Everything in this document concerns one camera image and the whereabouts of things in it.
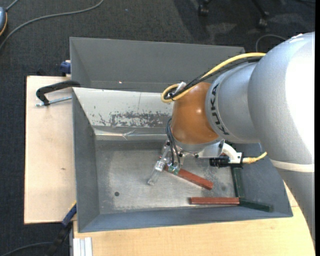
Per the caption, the grey metal bin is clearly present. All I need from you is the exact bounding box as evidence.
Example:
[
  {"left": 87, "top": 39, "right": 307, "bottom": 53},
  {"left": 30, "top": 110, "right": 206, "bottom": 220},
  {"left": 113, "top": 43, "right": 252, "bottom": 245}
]
[{"left": 69, "top": 36, "right": 294, "bottom": 234}]

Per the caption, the red-brown flat block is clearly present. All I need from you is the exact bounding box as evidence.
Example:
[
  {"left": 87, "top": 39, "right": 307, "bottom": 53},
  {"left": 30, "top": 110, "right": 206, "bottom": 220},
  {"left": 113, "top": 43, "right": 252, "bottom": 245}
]
[
  {"left": 188, "top": 196, "right": 241, "bottom": 207},
  {"left": 163, "top": 166, "right": 214, "bottom": 191}
]

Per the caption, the black cylinder on white bracket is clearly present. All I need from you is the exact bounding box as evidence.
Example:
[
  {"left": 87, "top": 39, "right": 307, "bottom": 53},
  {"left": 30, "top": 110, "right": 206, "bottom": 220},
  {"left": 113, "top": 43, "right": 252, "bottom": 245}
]
[{"left": 209, "top": 141, "right": 245, "bottom": 169}]

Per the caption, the pale flat board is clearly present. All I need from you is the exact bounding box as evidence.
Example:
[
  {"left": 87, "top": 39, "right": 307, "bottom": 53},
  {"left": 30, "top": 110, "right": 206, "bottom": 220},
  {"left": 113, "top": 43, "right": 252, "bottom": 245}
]
[{"left": 23, "top": 75, "right": 78, "bottom": 225}]

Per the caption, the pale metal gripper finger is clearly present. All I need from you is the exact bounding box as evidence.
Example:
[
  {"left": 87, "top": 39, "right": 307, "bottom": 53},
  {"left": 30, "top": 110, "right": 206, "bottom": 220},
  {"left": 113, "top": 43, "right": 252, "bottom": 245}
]
[{"left": 147, "top": 161, "right": 166, "bottom": 186}]

